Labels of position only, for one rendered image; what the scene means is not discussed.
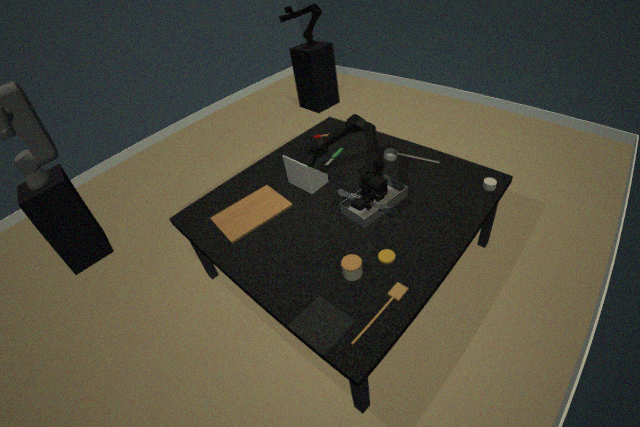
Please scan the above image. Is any yellow flat disc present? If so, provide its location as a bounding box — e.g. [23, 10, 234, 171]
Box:
[378, 249, 395, 264]

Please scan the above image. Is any brown wooden board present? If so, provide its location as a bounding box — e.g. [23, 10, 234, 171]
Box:
[210, 185, 293, 244]

